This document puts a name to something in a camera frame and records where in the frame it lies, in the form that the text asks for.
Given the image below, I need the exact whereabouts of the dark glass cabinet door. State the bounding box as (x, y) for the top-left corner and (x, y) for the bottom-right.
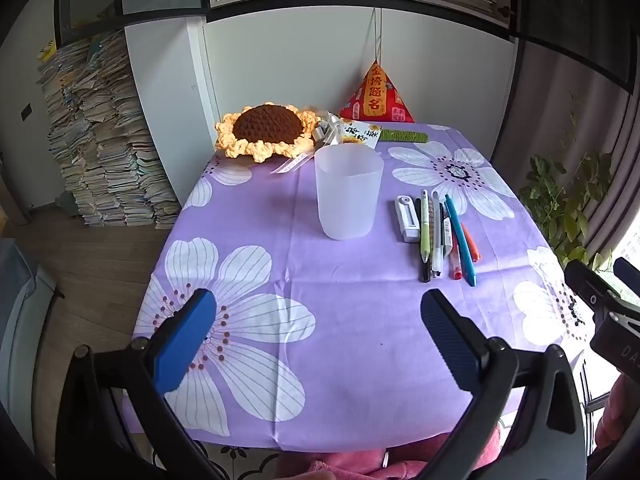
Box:
(510, 0), (637, 95)

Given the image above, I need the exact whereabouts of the tall pile of paper books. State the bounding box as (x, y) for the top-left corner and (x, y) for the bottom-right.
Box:
(37, 30), (182, 231)

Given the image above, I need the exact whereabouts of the crochet sunflower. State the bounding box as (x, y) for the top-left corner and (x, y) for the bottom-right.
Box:
(215, 102), (323, 164)

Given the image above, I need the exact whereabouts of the clear pen with black cap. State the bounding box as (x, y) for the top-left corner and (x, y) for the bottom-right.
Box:
(431, 191), (444, 278)

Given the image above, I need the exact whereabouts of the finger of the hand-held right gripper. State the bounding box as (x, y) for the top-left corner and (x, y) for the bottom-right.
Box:
(614, 256), (640, 306)
(564, 259), (613, 321)

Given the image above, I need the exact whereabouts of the window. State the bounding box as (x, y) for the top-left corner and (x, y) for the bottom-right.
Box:
(612, 210), (640, 306)

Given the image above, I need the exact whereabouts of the white correction tape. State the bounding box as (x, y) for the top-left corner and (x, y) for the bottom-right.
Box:
(392, 196), (422, 244)

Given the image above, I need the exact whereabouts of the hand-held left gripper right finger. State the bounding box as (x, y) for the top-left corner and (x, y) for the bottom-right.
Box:
(415, 288), (588, 480)

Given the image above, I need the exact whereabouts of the green pen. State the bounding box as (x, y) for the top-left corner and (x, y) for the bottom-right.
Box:
(420, 189), (432, 264)

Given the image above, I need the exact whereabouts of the grey curtain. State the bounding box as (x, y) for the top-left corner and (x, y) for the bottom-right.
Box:
(562, 50), (640, 263)

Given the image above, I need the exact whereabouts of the sunflower printed card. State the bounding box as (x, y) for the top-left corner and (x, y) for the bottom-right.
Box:
(337, 117), (384, 150)

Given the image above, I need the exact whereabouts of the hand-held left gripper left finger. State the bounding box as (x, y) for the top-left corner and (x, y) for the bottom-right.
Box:
(55, 288), (221, 480)

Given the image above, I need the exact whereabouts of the orange marker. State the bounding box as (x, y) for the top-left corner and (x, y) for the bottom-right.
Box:
(460, 222), (482, 264)

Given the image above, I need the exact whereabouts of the purple floral tablecloth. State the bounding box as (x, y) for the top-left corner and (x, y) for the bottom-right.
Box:
(131, 122), (601, 454)

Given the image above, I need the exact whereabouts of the translucent plastic cup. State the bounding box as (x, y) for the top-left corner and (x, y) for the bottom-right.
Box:
(314, 145), (384, 240)

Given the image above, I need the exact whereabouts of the green potted plant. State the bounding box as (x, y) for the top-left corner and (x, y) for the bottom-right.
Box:
(519, 152), (617, 270)

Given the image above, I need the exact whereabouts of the white patterned table cover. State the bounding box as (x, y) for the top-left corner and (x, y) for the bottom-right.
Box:
(150, 437), (323, 480)

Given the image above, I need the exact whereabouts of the green crochet stem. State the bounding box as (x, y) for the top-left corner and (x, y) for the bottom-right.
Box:
(378, 129), (430, 144)

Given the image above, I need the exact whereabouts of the wall bookshelf cabinet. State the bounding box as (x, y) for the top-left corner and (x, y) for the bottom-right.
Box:
(52, 0), (637, 95)

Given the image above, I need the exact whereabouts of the pink clothing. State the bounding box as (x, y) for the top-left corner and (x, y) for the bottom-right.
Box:
(306, 427), (504, 480)

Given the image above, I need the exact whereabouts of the person's right hand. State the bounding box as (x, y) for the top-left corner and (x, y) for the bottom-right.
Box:
(595, 375), (640, 453)

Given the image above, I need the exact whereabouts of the group of pens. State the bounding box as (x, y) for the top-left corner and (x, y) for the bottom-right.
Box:
(444, 194), (478, 287)

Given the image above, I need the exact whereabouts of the hanging string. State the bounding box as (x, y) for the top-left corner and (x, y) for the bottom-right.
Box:
(367, 7), (384, 64)

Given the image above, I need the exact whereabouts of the red pyramid cushion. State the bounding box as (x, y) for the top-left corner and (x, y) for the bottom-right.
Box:
(339, 60), (416, 125)

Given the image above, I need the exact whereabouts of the grey chair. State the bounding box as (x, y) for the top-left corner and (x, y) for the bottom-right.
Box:
(0, 239), (57, 413)

